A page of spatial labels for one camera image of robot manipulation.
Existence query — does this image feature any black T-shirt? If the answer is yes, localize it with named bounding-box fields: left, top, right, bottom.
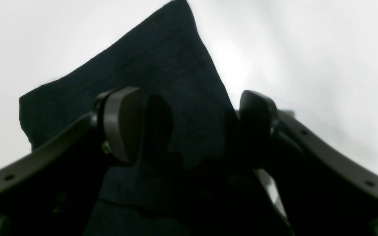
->
left=19, top=0, right=291, bottom=236

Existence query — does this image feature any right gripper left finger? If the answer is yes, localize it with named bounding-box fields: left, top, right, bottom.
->
left=0, top=87, right=143, bottom=236

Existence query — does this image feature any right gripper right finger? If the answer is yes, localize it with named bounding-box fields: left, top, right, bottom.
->
left=240, top=90, right=378, bottom=236

